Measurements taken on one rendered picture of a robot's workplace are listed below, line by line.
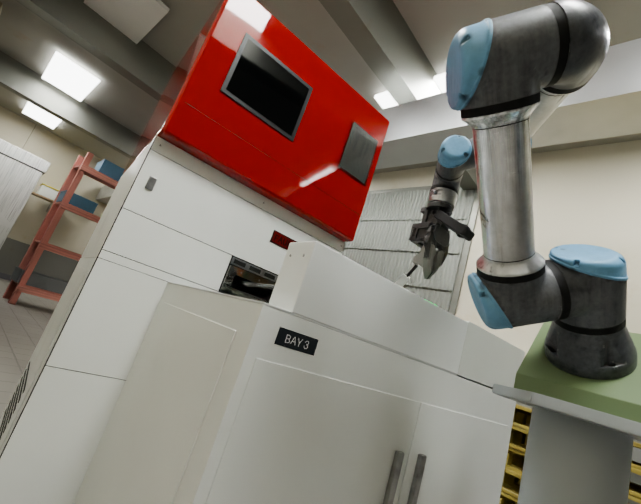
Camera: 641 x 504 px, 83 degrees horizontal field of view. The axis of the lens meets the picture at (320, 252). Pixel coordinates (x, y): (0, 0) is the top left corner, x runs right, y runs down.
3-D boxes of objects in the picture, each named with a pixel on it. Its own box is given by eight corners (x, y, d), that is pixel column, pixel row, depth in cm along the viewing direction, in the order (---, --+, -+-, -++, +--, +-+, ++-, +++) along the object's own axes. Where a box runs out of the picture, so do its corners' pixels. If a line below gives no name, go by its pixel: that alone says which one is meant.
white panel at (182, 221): (96, 257, 102) (155, 137, 112) (313, 333, 147) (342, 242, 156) (97, 257, 100) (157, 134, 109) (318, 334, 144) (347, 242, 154)
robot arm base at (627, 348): (644, 345, 73) (646, 301, 70) (627, 390, 64) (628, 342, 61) (558, 327, 84) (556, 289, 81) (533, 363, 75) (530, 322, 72)
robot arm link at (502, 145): (571, 333, 66) (570, -12, 48) (487, 346, 69) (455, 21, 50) (539, 300, 78) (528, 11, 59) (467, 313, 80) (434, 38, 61)
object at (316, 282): (266, 306, 72) (289, 241, 75) (427, 366, 102) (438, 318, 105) (291, 312, 64) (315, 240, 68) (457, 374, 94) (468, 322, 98)
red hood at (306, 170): (121, 176, 166) (173, 71, 180) (267, 246, 211) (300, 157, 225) (161, 130, 106) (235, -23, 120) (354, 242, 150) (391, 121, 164)
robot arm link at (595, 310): (644, 322, 64) (647, 252, 60) (564, 335, 66) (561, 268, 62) (600, 293, 76) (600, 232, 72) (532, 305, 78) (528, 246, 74)
